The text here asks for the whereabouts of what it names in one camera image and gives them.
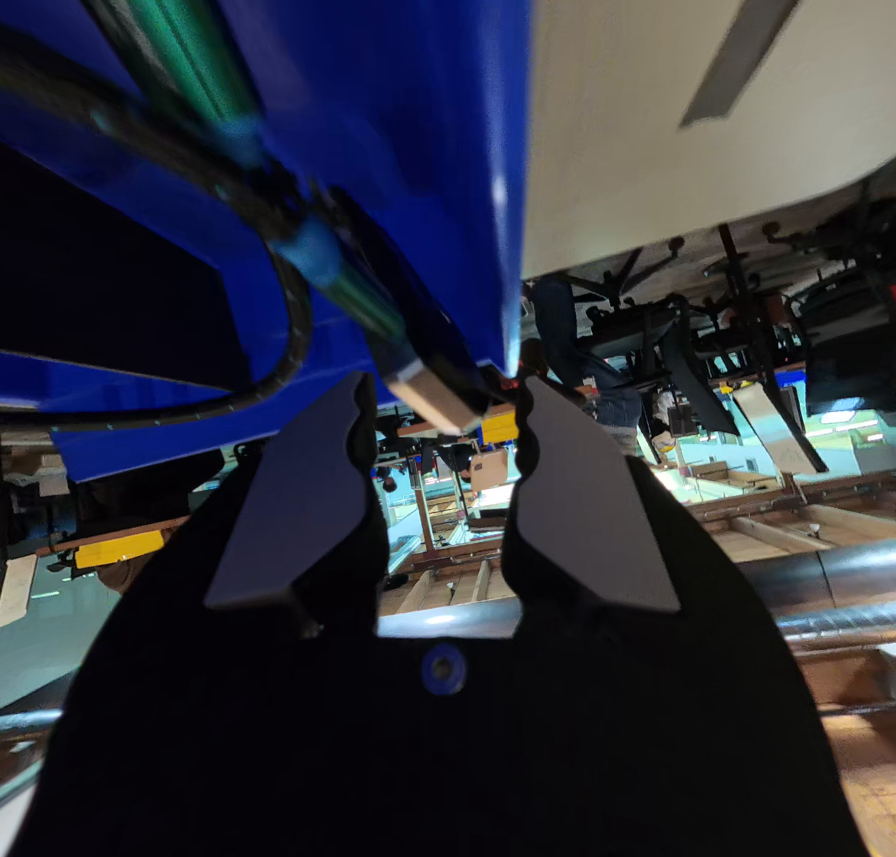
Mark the blue plastic bin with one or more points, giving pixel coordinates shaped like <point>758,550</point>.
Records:
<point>406,87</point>

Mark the silver ventilation duct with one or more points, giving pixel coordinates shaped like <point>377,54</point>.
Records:
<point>840,584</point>

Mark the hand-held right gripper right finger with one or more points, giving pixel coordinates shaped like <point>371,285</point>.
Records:
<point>602,521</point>

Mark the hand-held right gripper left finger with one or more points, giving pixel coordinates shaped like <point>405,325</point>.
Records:
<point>287,521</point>

